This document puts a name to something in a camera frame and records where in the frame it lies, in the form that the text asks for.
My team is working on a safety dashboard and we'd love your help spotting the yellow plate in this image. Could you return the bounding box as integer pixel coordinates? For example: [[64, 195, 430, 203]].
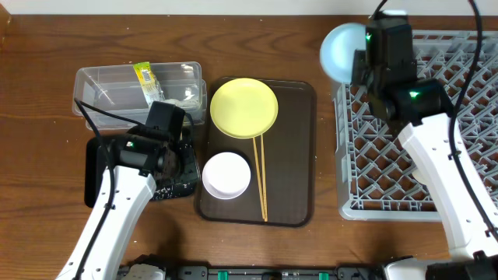
[[210, 78, 279, 139]]

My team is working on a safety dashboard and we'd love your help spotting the clear plastic bin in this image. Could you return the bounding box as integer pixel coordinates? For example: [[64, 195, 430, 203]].
[[73, 61, 207, 124]]

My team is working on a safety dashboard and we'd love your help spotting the wooden chopstick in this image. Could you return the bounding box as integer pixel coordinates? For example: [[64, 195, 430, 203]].
[[252, 138, 268, 222], [260, 134, 268, 222]]

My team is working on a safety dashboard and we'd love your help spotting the brown serving tray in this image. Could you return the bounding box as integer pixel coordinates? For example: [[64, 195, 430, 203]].
[[195, 79, 316, 228]]

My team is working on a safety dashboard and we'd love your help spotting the green snack wrapper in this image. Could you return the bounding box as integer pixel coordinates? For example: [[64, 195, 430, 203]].
[[133, 61, 166, 107]]

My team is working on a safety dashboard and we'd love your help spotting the right wooden chopstick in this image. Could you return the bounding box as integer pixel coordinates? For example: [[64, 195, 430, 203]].
[[260, 134, 268, 222]]

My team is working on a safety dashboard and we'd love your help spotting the left wooden chopstick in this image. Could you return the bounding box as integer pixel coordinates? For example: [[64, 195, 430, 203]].
[[252, 138, 268, 222]]

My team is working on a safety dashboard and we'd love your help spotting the blue bowl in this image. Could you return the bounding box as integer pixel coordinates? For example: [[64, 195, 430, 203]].
[[320, 23, 366, 83]]

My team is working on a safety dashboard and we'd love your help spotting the black waste tray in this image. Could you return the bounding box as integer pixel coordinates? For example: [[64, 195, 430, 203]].
[[84, 134, 199, 209]]

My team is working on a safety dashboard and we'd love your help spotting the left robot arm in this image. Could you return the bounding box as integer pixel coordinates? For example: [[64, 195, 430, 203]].
[[58, 131, 200, 279]]

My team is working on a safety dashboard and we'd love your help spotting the pink bowl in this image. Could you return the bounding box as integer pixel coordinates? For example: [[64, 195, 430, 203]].
[[202, 152, 251, 200]]

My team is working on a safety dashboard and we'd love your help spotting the grey dishwasher rack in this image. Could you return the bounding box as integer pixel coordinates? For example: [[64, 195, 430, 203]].
[[333, 30, 497, 222]]

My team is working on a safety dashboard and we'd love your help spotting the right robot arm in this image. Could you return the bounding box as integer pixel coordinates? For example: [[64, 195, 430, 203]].
[[352, 50, 497, 279]]

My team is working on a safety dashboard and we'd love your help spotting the white cup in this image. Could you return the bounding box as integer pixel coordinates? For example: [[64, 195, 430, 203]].
[[412, 167, 429, 186]]

